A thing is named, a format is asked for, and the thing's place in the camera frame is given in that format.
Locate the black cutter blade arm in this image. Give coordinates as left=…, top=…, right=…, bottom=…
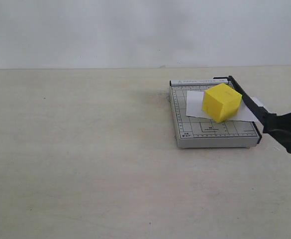
left=212, top=75, right=291, bottom=154

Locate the yellow foam cube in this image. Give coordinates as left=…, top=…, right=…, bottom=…
left=202, top=83, right=242, bottom=122

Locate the white paper sheet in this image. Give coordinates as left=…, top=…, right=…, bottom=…
left=186, top=91, right=259, bottom=122

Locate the grey paper cutter base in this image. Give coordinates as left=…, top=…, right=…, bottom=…
left=170, top=79, right=258, bottom=148

